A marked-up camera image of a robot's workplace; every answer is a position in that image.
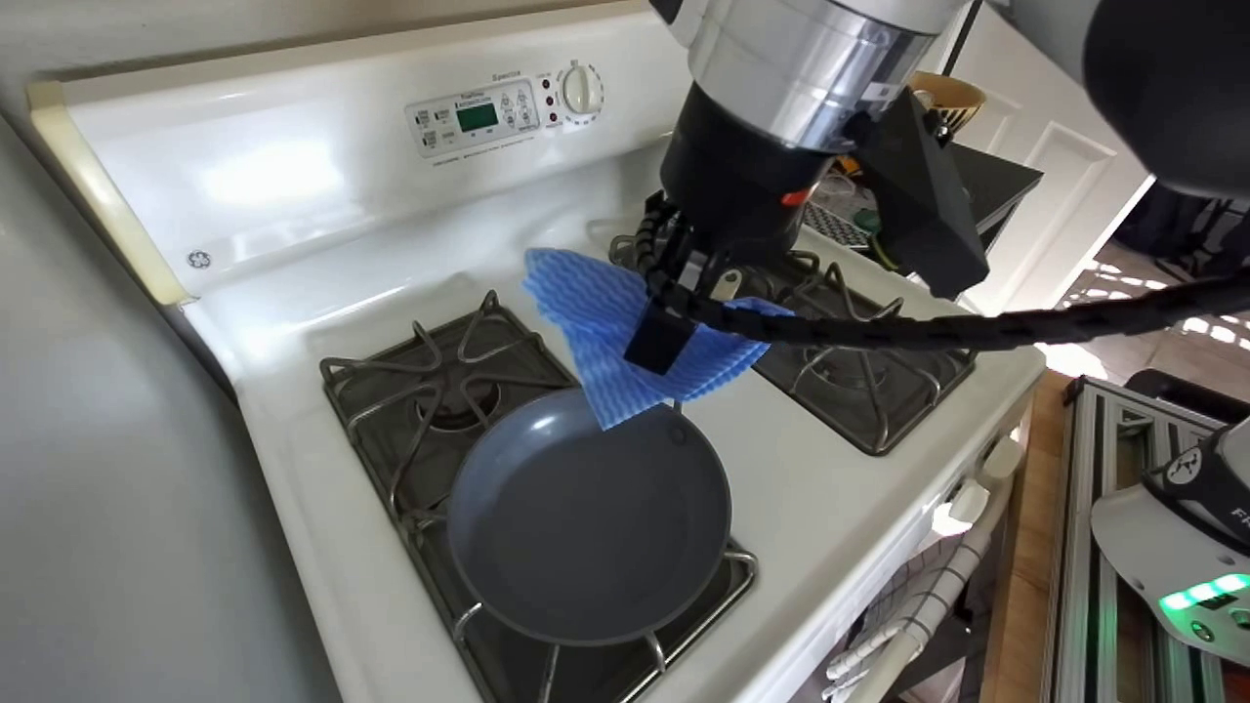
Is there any grey refrigerator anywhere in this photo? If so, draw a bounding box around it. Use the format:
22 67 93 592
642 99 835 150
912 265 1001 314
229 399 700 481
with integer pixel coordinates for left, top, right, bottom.
0 105 345 703

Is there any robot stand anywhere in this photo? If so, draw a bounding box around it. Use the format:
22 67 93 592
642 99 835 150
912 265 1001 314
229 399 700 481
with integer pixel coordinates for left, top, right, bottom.
1038 375 1250 703

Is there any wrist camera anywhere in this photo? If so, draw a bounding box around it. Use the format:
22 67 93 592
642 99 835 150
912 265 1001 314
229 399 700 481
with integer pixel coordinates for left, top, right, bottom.
848 86 990 301

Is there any checked dish towel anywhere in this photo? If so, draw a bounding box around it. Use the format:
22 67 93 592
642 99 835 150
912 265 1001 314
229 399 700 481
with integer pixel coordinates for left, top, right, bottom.
823 532 989 703

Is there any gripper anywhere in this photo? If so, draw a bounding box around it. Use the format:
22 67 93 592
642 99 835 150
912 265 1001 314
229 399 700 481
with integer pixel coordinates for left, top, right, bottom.
625 82 858 377

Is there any oven door handle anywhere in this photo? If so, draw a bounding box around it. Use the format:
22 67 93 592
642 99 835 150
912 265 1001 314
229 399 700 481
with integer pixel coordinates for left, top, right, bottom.
840 469 1022 703

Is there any white door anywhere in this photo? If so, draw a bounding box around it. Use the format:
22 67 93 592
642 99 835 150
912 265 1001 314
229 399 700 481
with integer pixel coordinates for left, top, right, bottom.
942 0 1155 317

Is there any black burner grate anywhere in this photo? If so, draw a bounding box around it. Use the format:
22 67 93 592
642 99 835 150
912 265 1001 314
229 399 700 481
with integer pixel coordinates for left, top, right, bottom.
606 227 978 458
319 289 760 703

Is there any white stove knob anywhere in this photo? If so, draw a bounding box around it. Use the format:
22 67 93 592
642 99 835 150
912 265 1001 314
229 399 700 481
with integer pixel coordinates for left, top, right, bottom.
980 434 1027 485
558 60 607 124
943 480 993 529

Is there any grey frying pan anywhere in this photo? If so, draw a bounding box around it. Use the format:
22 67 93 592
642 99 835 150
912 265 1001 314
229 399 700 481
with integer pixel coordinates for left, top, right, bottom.
446 387 734 648

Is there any white gas stove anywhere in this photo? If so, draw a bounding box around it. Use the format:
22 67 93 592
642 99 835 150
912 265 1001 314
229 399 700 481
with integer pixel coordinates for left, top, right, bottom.
27 0 1051 703

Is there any yellow bowl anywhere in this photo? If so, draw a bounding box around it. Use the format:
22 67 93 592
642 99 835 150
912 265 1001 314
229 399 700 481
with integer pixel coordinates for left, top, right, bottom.
908 70 988 140

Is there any blue wipe towel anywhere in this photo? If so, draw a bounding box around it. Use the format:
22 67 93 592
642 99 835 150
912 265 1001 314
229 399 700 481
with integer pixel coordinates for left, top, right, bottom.
522 247 795 432

